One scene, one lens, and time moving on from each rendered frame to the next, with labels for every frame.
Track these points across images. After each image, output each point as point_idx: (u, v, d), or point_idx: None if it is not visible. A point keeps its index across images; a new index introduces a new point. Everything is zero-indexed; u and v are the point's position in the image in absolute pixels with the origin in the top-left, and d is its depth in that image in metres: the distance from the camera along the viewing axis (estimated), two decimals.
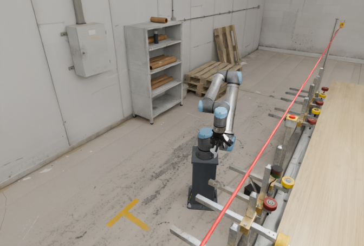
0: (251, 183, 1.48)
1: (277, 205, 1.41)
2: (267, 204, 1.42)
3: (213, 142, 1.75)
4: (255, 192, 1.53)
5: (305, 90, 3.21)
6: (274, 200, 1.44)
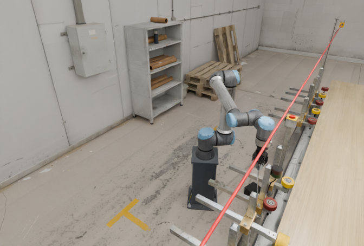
0: (257, 173, 1.56)
1: (277, 205, 1.41)
2: (267, 204, 1.42)
3: (263, 160, 1.47)
4: (257, 188, 1.56)
5: (305, 90, 3.21)
6: (274, 200, 1.44)
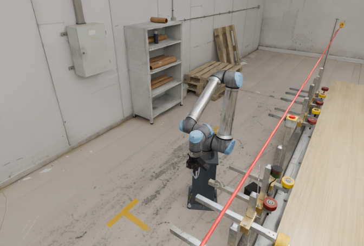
0: (259, 173, 1.61)
1: (277, 205, 1.41)
2: (267, 204, 1.42)
3: (189, 166, 1.68)
4: (258, 187, 1.57)
5: (305, 90, 3.21)
6: (274, 200, 1.44)
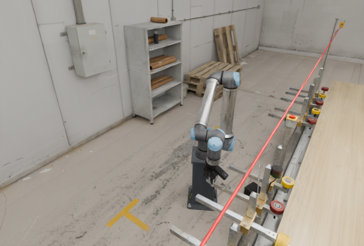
0: (259, 173, 1.61)
1: (284, 208, 1.39)
2: (274, 207, 1.40)
3: (207, 174, 1.61)
4: (258, 187, 1.57)
5: (305, 90, 3.21)
6: (281, 203, 1.42)
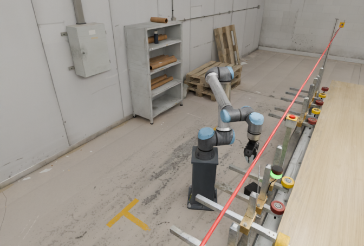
0: (259, 173, 1.61)
1: (284, 208, 1.39)
2: (274, 207, 1.39)
3: None
4: (258, 187, 1.57)
5: (305, 90, 3.21)
6: (282, 203, 1.42)
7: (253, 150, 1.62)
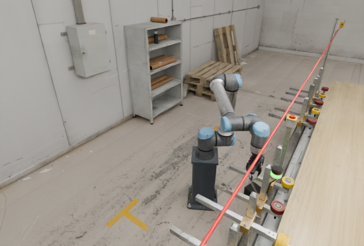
0: (251, 184, 1.48)
1: (284, 208, 1.39)
2: (274, 207, 1.39)
3: None
4: (255, 192, 1.53)
5: (305, 90, 3.21)
6: (282, 203, 1.42)
7: (257, 166, 1.39)
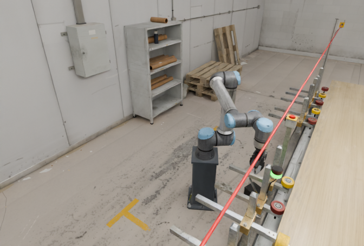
0: (251, 184, 1.48)
1: (284, 208, 1.39)
2: (274, 207, 1.39)
3: None
4: (255, 192, 1.53)
5: (305, 90, 3.21)
6: (282, 203, 1.42)
7: (260, 161, 1.44)
